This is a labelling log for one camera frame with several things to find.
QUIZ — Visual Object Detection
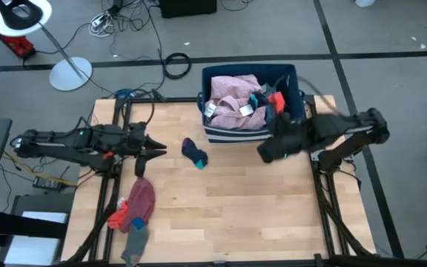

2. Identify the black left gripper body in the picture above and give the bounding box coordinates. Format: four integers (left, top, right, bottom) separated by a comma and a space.
123, 121, 153, 161

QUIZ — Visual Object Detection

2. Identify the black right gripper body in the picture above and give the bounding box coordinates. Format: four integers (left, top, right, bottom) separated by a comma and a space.
256, 120, 313, 165

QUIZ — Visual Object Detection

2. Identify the purple sock teal toe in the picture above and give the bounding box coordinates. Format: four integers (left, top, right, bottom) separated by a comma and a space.
181, 137, 210, 171

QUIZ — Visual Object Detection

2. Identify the black red teal garment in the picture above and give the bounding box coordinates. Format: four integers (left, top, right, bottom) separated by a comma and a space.
248, 90, 287, 116

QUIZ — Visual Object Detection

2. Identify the pink heathered shirt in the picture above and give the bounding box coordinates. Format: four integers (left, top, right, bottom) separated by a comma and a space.
203, 73, 269, 131

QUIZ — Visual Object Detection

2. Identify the maroon garment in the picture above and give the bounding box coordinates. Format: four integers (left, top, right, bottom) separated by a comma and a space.
118, 177, 156, 234

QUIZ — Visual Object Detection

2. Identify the navy white striped fabric bin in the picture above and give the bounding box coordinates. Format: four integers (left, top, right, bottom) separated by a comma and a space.
197, 63, 308, 145

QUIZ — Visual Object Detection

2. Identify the orange sock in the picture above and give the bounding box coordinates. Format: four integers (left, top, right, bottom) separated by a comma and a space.
106, 198, 130, 230

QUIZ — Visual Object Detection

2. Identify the grey sock blue toe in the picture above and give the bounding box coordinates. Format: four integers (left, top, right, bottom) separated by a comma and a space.
120, 217, 150, 267

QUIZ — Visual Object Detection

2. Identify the white floor lamp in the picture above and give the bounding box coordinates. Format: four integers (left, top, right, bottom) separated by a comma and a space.
0, 0, 93, 92

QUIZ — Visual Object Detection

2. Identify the black power brick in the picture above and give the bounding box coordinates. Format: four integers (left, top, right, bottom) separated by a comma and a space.
32, 177, 65, 192

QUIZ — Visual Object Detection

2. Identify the grey cart white panel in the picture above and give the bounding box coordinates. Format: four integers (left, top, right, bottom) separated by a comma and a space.
0, 192, 76, 267

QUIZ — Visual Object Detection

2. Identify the black box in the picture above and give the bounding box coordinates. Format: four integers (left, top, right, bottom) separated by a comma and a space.
159, 0, 218, 19

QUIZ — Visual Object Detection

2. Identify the red tool box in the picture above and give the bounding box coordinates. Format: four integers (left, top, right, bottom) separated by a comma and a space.
0, 1, 36, 60

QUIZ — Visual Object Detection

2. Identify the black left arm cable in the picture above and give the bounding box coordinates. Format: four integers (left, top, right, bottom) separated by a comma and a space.
119, 88, 156, 127

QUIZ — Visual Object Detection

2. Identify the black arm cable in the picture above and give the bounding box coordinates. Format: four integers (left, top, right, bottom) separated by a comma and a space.
119, 88, 156, 127
297, 75, 348, 118

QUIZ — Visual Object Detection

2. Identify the black aluminium table frame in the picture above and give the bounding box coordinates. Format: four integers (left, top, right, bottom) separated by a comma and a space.
63, 94, 376, 267

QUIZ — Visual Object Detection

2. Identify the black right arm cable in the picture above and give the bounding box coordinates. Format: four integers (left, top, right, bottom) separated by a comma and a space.
297, 75, 348, 118

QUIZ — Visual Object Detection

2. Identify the coiled black cable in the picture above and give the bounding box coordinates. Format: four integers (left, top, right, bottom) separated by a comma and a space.
164, 52, 193, 80

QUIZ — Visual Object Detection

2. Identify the yellow cable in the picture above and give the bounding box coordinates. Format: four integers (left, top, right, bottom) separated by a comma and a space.
1, 150, 78, 186

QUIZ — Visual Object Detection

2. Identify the long black floor cable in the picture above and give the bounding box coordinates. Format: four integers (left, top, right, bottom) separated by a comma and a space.
100, 0, 167, 101

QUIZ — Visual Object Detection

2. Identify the white cable bundle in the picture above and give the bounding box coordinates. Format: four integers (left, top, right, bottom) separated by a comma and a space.
88, 10, 117, 39

